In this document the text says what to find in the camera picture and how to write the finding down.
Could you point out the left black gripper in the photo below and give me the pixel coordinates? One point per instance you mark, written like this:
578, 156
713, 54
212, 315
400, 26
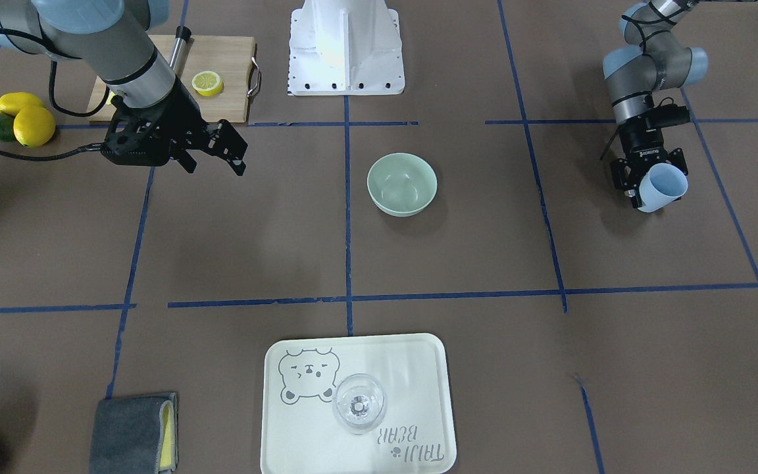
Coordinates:
640, 141

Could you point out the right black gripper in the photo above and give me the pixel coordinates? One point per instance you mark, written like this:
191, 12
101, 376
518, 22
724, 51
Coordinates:
185, 120

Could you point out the light blue cup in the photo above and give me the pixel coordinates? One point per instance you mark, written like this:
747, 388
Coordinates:
661, 185

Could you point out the green bowl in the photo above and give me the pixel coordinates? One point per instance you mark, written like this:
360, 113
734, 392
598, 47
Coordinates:
401, 184

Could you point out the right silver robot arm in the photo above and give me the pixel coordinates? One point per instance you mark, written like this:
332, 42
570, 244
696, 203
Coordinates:
110, 36

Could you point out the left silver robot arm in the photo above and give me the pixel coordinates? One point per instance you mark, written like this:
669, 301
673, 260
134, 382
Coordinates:
652, 60

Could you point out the lemon half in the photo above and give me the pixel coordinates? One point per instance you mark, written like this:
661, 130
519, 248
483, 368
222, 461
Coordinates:
207, 83

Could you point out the wooden cutting board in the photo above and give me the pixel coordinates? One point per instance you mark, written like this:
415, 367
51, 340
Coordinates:
234, 59

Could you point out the yellow lemon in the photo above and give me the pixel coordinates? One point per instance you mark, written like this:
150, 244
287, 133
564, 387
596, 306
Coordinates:
13, 103
34, 126

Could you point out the grey folded cloth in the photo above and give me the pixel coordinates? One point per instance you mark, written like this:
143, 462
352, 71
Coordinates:
135, 434

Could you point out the clear wine glass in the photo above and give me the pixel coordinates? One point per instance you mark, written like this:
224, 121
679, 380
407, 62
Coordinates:
360, 403

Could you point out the cream bear tray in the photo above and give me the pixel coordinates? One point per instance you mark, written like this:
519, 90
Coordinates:
300, 433

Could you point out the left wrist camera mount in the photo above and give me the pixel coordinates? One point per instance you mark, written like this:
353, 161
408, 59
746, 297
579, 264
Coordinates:
663, 116

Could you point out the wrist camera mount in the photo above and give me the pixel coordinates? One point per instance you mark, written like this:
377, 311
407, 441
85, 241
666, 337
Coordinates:
663, 116
134, 141

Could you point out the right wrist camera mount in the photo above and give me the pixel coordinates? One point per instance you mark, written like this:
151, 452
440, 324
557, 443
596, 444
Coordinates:
134, 141

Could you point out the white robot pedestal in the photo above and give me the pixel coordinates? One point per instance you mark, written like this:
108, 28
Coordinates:
345, 48

